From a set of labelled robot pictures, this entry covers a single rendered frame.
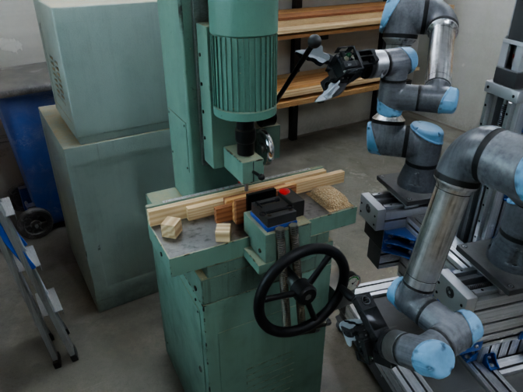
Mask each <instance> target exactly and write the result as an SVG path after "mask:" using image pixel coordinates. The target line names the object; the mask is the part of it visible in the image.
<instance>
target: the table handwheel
mask: <svg viewBox="0 0 523 392"><path fill-rule="evenodd" d="M312 254H325V257H324V258H323V260H322V261H321V263H320V264H319V265H318V267H317V268H316V269H315V271H314V272H313V274H312V275H311V276H310V278H309V279H306V278H300V277H299V276H298V275H297V274H296V273H295V272H294V271H293V270H292V269H291V268H290V266H289V265H291V264H292V263H293V262H295V261H297V260H299V259H301V258H303V257H306V256H309V255H312ZM332 258H333V259H334V260H335V261H336V263H337V265H338V267H339V281H338V285H337V287H336V289H335V292H334V294H333V295H332V297H331V299H330V300H329V301H328V303H327V304H326V305H325V306H324V307H323V308H322V309H321V310H320V311H319V312H318V313H317V314H316V313H315V312H314V308H313V306H312V304H311V303H312V302H313V301H314V299H315V297H316V295H317V289H316V288H315V287H314V286H313V284H314V282H315V281H316V279H317V278H318V276H319V275H320V274H321V272H322V270H323V269H324V268H325V266H326V265H327V263H328V262H329V261H330V260H331V259H332ZM286 268H287V273H288V275H287V276H288V277H287V280H286V281H287V284H288V285H289V287H290V290H289V291H288V292H281V293H278V294H273V295H269V296H267V293H268V291H269V289H270V287H271V285H272V283H273V282H274V281H275V280H276V278H277V277H278V276H279V274H280V273H281V272H282V271H283V270H284V269H286ZM348 284H349V264H348V261H347V260H346V257H345V255H344V254H343V253H342V252H341V251H340V250H339V249H338V248H336V247H334V246H332V245H329V244H326V243H310V244H306V245H303V246H301V247H298V248H295V249H293V250H291V251H290V252H288V253H287V254H285V255H283V256H282V257H281V258H280V259H278V260H277V261H276V262H275V263H274V264H273V265H272V266H271V267H270V269H269V270H267V272H266V273H265V275H264V276H263V278H262V279H261V281H260V283H259V285H258V287H257V290H256V293H255V296H254V305H253V310H254V317H255V319H256V321H257V323H258V326H259V327H260V328H261V329H262V330H263V331H264V332H266V333H267V334H270V335H272V336H275V337H279V338H290V337H294V336H297V335H301V334H304V333H306V332H308V331H310V330H312V329H314V328H315V327H317V326H318V325H319V324H321V323H322V322H324V321H325V320H326V319H327V318H328V317H329V316H330V315H331V314H332V313H333V312H334V311H335V309H336V308H337V306H338V305H339V304H340V302H341V301H342V298H343V296H344V295H343V294H342V293H341V292H340V290H339V286H340V285H344V286H345V287H346V288H347V287H348ZM292 297H293V298H294V299H295V300H296V301H297V302H298V303H299V304H300V305H301V306H305V305H306V307H307V309H308V312H309V314H310V316H311V318H310V319H309V320H306V321H304V322H303V323H301V324H298V325H294V326H291V327H280V326H276V325H274V324H272V323H271V322H270V321H269V320H268V319H267V317H266V315H265V303H268V302H271V301H275V300H279V299H287V298H292Z"/></svg>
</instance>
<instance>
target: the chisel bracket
mask: <svg viewBox="0 0 523 392"><path fill-rule="evenodd" d="M223 155H224V167H225V168H226V169H227V170H228V171H229V172H230V173H232V174H233V175H234V176H235V177H236V178H237V179H238V180H239V181H240V182H241V183H242V184H249V183H253V182H256V181H259V179H258V177H257V176H256V175H254V174H253V173H252V171H253V170H255V171H256V172H258V173H263V174H264V159H263V158H262V157H261V156H260V155H259V154H257V153H256V152H254V155H252V156H239V155H238V154H237V144H236V145H228V146H224V147H223Z"/></svg>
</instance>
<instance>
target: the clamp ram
mask: <svg viewBox="0 0 523 392"><path fill-rule="evenodd" d="M273 197H276V189H275V188H274V187H271V188H268V189H264V190H261V191H256V192H251V193H248V194H246V207H247V211H250V210H251V203H252V202H255V201H260V200H264V199H267V198H273Z"/></svg>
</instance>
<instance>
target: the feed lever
mask: <svg viewBox="0 0 523 392"><path fill-rule="evenodd" d="M307 43H308V45H309V46H308V47H307V49H306V51H305V52H304V54H303V55H302V57H301V59H300V60H299V61H298V63H297V65H296V67H295V68H294V70H293V71H292V73H291V74H290V76H289V78H288V79H287V80H286V82H285V84H284V85H283V87H282V88H281V90H280V91H279V93H278V95H277V103H278V102H279V100H280V99H281V97H282V96H283V94H284V93H285V91H286V90H287V88H288V86H289V85H290V83H291V82H292V81H293V79H294V77H295V76H296V74H297V73H298V72H299V70H300V68H301V66H302V65H303V63H304V62H305V61H306V59H307V57H308V56H309V54H310V53H311V51H312V50H313V48H314V49H315V48H318V47H320V45H321V37H320V36H319V35H317V34H312V35H310V36H309V38H308V41H307ZM276 121H277V115H274V116H273V117H270V118H269V119H265V120H263V121H256V122H257V124H258V126H260V127H266V126H271V125H274V124H275V123H276Z"/></svg>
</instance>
